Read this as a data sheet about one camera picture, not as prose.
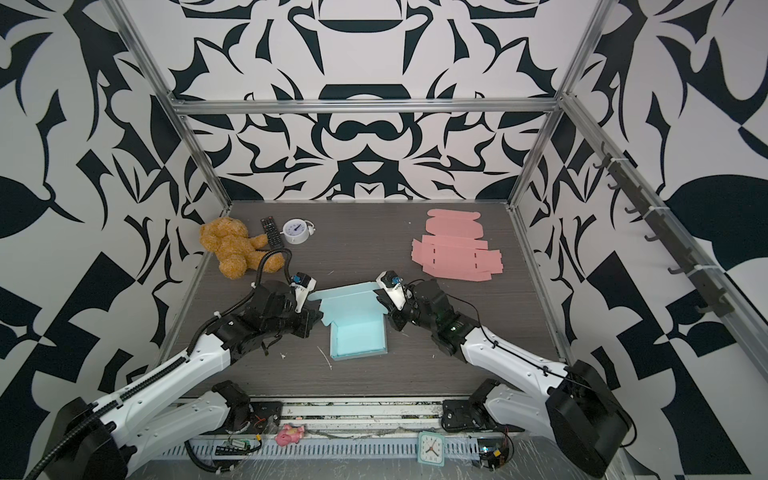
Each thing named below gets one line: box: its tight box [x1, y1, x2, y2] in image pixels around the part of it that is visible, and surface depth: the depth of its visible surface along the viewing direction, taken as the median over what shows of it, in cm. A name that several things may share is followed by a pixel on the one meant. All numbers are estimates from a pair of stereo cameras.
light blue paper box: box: [308, 281, 388, 361], surface depth 82 cm
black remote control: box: [260, 216, 284, 250], surface depth 110 cm
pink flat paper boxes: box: [412, 209, 503, 282], surface depth 107 cm
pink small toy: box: [275, 424, 305, 447], surface depth 71 cm
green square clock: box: [417, 431, 445, 467], surface depth 70 cm
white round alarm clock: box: [280, 218, 316, 245], surface depth 110 cm
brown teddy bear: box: [200, 216, 285, 280], surface depth 98 cm
